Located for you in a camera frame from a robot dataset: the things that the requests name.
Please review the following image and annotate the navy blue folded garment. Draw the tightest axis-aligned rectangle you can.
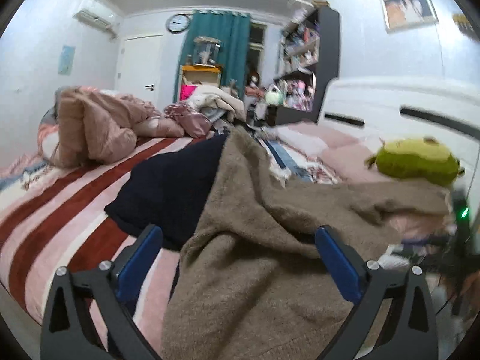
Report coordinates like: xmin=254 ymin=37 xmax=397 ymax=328
xmin=105 ymin=134 xmax=228 ymax=252

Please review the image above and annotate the black bookshelf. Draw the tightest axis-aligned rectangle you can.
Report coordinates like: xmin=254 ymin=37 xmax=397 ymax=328
xmin=267 ymin=0 xmax=341 ymax=126

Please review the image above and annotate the green plush toy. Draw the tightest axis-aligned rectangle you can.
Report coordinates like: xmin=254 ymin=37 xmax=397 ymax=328
xmin=364 ymin=136 xmax=465 ymax=187

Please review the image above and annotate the yellow white shelf unit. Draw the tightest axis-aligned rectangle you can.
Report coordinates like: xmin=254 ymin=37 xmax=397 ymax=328
xmin=177 ymin=64 xmax=222 ymax=101

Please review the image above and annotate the framed wall photo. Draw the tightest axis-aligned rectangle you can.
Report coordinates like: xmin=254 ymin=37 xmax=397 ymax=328
xmin=382 ymin=0 xmax=438 ymax=33

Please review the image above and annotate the teal curtain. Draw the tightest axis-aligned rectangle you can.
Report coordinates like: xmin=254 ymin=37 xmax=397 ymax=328
xmin=173 ymin=10 xmax=251 ymax=102

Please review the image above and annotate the round wall clock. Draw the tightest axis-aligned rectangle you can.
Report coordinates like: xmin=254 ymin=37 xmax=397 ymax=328
xmin=166 ymin=13 xmax=191 ymax=34

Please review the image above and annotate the pile of clothes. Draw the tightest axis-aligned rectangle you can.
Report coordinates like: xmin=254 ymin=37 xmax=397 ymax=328
xmin=163 ymin=85 xmax=247 ymax=138

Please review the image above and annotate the brown knitted sweater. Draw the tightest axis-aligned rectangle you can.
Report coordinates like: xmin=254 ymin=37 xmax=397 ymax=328
xmin=160 ymin=128 xmax=449 ymax=359

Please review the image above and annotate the pink brown rumpled duvet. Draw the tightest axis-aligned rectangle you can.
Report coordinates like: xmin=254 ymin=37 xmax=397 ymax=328
xmin=37 ymin=86 xmax=185 ymax=168

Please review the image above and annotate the white door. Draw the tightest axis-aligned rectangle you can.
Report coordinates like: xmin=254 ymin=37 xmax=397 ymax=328
xmin=115 ymin=34 xmax=163 ymax=103

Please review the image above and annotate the white air conditioner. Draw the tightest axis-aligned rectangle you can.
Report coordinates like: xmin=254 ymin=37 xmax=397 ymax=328
xmin=73 ymin=10 xmax=117 ymax=39

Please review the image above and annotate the pink pillow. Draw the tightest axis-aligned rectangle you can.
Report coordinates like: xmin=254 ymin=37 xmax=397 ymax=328
xmin=274 ymin=122 xmax=391 ymax=184

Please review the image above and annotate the striped fleece blanket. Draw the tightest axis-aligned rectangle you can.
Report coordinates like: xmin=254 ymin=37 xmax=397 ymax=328
xmin=0 ymin=134 xmax=211 ymax=350

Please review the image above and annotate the blue wall poster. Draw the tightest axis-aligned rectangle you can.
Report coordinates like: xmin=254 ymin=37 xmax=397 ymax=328
xmin=58 ymin=46 xmax=76 ymax=76

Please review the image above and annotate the white bed headboard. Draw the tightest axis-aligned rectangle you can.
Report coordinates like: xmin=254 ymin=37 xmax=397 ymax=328
xmin=319 ymin=76 xmax=479 ymax=208

